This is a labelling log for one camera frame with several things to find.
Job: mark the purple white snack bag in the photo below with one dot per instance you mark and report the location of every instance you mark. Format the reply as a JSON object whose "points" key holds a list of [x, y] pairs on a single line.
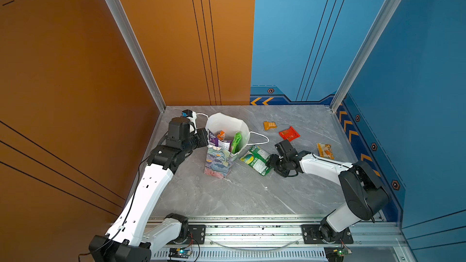
{"points": [[226, 144]]}

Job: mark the circuit board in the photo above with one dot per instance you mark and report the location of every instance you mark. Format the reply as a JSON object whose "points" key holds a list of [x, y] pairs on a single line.
{"points": [[179, 254], [337, 254]]}

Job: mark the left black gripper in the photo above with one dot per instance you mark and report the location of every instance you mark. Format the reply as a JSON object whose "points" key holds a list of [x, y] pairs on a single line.
{"points": [[201, 134]]}

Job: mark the small red snack packet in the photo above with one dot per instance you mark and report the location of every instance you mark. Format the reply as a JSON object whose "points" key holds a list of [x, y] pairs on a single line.
{"points": [[289, 134]]}

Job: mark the right circuit board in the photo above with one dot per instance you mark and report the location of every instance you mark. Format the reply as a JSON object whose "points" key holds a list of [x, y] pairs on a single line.
{"points": [[337, 254]]}

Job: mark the yellow orange snack packet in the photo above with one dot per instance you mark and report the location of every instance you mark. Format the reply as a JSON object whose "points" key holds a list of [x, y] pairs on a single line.
{"points": [[325, 151]]}

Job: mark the large green chips bag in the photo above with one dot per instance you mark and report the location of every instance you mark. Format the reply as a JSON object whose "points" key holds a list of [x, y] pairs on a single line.
{"points": [[235, 144]]}

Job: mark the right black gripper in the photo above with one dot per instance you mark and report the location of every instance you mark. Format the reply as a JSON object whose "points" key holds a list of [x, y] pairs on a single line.
{"points": [[270, 162]]}

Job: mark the green white snack bag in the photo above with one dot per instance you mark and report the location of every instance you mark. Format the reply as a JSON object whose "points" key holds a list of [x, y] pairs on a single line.
{"points": [[257, 158]]}

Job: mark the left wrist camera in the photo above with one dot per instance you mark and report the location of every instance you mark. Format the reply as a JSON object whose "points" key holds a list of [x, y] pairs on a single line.
{"points": [[191, 116]]}

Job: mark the floral white paper bag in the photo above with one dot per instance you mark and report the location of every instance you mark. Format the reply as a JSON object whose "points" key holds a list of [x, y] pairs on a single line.
{"points": [[227, 138]]}

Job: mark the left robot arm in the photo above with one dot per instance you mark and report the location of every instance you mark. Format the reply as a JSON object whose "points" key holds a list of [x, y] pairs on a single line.
{"points": [[125, 241]]}

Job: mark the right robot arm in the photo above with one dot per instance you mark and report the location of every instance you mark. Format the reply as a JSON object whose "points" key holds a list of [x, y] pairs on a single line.
{"points": [[364, 192]]}

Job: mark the small orange snack packet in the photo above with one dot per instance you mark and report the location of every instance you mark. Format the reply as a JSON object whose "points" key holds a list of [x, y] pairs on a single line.
{"points": [[269, 125]]}

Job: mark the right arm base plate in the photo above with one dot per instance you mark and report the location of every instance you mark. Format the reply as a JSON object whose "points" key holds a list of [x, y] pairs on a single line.
{"points": [[321, 234]]}

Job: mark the aluminium rail frame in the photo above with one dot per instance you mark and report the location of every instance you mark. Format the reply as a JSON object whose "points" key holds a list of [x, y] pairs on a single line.
{"points": [[278, 238]]}

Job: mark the orange Fox's candy bag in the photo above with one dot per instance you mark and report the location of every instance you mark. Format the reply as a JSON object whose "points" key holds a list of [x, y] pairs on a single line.
{"points": [[221, 136]]}

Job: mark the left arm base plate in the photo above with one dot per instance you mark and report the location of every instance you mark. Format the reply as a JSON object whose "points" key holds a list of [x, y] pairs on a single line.
{"points": [[195, 233]]}

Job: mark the left circuit board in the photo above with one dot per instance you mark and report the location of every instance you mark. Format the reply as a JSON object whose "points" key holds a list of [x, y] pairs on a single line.
{"points": [[179, 254]]}

